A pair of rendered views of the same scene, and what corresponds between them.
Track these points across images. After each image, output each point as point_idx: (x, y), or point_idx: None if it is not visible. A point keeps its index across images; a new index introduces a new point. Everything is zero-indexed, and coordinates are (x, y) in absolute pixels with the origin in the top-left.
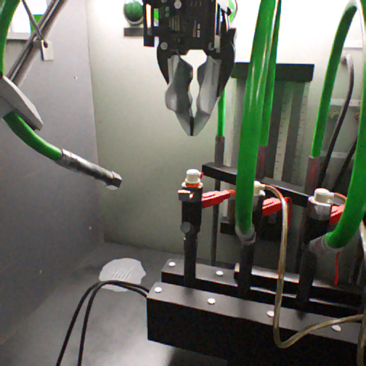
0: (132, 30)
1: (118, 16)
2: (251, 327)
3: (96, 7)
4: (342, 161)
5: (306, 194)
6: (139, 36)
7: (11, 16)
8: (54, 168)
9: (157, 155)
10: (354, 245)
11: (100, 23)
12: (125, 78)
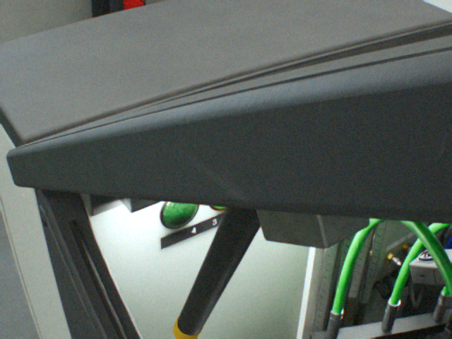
0: (175, 236)
1: (150, 227)
2: None
3: (107, 230)
4: (400, 244)
5: (441, 323)
6: (187, 238)
7: None
8: None
9: None
10: (400, 300)
11: (117, 249)
12: (164, 299)
